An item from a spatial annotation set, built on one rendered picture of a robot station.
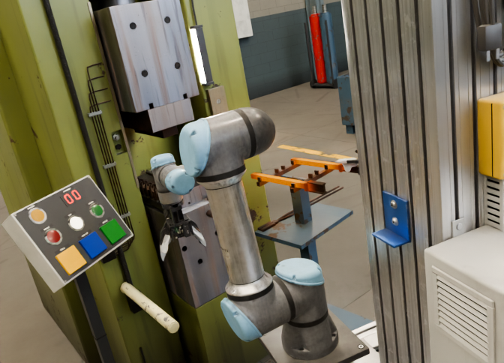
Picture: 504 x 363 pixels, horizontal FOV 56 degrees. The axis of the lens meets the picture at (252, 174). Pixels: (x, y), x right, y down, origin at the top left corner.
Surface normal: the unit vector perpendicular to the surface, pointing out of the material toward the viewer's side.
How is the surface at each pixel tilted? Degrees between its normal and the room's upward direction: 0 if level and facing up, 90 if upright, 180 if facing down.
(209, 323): 90
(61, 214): 60
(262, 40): 90
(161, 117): 90
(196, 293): 90
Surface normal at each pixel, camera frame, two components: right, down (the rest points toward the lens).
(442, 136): 0.37, 0.24
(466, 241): -0.18, -0.93
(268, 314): 0.50, 0.04
